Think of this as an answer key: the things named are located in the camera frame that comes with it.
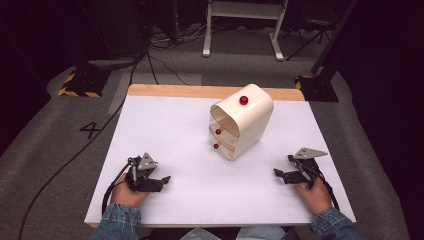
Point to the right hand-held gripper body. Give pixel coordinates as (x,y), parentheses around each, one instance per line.
(306,168)

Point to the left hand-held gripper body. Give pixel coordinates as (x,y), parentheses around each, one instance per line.
(144,176)

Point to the person's left hand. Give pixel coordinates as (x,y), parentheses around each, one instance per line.
(124,196)

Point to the person's right hand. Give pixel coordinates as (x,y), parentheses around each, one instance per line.
(316,198)

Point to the white table sheet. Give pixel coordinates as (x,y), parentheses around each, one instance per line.
(186,160)

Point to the cream drawer with red knob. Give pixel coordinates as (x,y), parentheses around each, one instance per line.
(222,149)
(222,134)

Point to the cream drawer cabinet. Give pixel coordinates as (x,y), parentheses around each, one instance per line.
(250,116)

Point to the striped black stand base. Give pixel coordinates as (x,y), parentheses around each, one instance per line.
(83,83)
(316,88)

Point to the red ball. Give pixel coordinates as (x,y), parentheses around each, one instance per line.
(243,100)

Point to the white metal table frame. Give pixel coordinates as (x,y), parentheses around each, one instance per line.
(245,10)

